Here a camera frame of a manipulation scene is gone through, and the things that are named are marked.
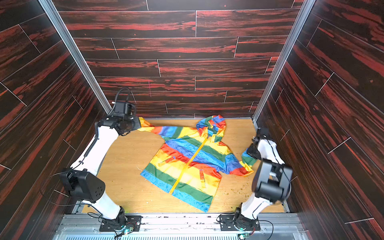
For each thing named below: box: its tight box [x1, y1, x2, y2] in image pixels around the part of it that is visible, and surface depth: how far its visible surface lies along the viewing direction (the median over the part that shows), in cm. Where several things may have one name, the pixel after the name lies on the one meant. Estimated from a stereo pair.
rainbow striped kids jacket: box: [138, 115, 255, 212], surface depth 94 cm
